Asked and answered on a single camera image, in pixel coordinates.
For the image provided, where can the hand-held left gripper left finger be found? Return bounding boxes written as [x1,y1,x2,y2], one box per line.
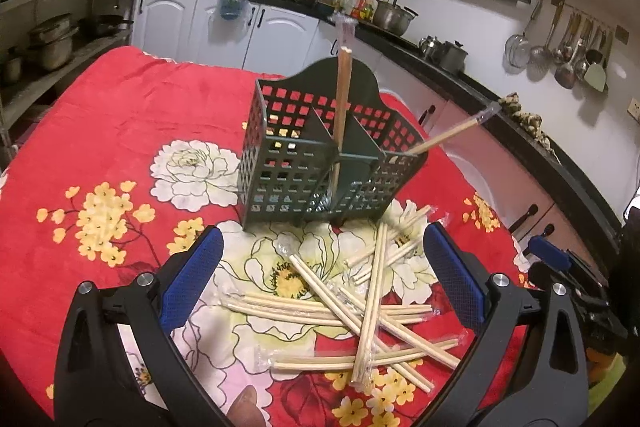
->
[54,226,236,427]

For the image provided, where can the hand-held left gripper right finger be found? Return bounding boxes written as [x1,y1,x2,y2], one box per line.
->
[415,222,591,427]

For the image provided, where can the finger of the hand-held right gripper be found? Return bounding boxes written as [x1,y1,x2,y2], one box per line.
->
[527,234,576,273]

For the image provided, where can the pile of chopsticks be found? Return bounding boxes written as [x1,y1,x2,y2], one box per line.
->
[222,204,463,395]

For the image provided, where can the wooden chopstick pair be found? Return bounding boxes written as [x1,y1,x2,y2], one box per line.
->
[406,103,502,156]
[330,14,357,208]

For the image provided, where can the green lattice utensil basket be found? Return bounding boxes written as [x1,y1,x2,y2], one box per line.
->
[237,57,428,228]

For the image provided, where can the person's left hand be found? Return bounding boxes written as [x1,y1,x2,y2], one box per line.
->
[231,384,260,427]

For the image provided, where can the black kitchen countertop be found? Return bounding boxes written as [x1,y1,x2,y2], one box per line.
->
[137,0,623,258]

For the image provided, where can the bunch of wrapped rice dumplings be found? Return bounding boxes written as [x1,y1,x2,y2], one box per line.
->
[500,92,553,152]

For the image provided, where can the row of hanging steel ladles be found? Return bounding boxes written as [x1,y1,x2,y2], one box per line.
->
[529,4,608,90]

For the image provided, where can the green hanging spatula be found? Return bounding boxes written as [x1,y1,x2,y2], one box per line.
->
[585,32,613,92]

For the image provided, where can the red floral blanket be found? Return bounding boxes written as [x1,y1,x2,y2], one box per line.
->
[0,46,533,427]

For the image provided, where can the lidded steel pot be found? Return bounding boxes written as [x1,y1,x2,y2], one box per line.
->
[439,39,470,75]

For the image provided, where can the small steel kettle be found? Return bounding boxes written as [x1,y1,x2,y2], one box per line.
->
[419,35,443,58]

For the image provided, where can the white lower cabinets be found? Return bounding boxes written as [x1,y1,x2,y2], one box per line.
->
[131,0,621,268]

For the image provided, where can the large steel stockpot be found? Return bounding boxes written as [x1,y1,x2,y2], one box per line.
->
[374,0,418,32]

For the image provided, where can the black frying pan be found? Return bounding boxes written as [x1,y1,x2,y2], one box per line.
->
[82,14,133,38]

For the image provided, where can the stacked steel pots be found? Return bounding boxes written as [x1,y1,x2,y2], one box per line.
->
[27,14,81,72]

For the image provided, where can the blue plastic bag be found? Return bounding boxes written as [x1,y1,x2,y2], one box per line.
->
[217,0,251,22]

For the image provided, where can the hanging wire strainer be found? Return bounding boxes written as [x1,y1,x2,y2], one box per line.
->
[504,0,543,68]

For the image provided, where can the brown wall utensil rail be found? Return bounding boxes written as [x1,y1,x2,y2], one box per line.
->
[550,0,631,42]

